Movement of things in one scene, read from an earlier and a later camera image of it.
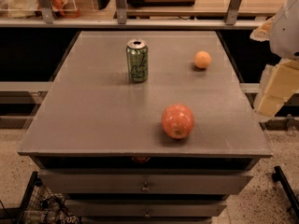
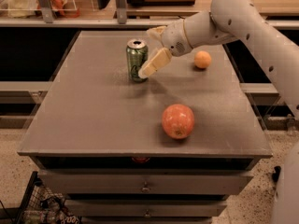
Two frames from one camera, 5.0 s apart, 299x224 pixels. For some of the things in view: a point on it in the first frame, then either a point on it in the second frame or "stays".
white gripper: [286, 32] → [174, 37]
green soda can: [137, 54] stays
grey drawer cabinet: [98, 140] stays
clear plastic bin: [23, 1] stays
